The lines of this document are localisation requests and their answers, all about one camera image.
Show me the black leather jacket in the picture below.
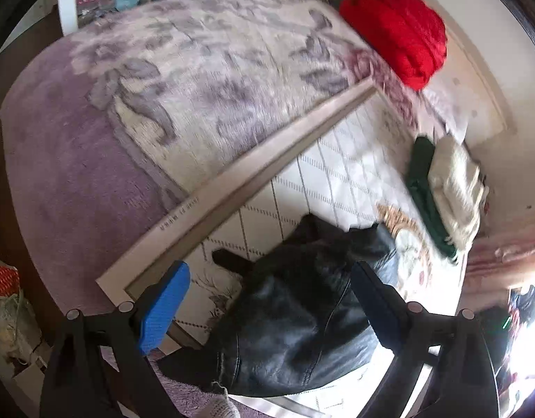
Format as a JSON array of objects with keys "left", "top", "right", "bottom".
[{"left": 158, "top": 213, "right": 399, "bottom": 397}]

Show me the pink curtain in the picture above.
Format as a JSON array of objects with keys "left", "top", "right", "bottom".
[{"left": 463, "top": 224, "right": 535, "bottom": 293}]

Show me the cream knitted folded garment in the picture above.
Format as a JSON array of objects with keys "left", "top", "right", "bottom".
[{"left": 428, "top": 135, "right": 486, "bottom": 252}]

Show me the purple floral carpet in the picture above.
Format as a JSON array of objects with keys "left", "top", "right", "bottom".
[{"left": 0, "top": 0, "right": 422, "bottom": 418}]

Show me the white floral bed sheet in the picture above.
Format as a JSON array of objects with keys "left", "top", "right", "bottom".
[{"left": 162, "top": 91, "right": 473, "bottom": 418}]

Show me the white headboard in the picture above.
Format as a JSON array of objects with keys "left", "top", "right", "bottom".
[{"left": 422, "top": 26, "right": 508, "bottom": 148}]

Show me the red folded blanket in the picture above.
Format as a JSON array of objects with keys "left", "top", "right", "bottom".
[{"left": 339, "top": 0, "right": 448, "bottom": 92}]

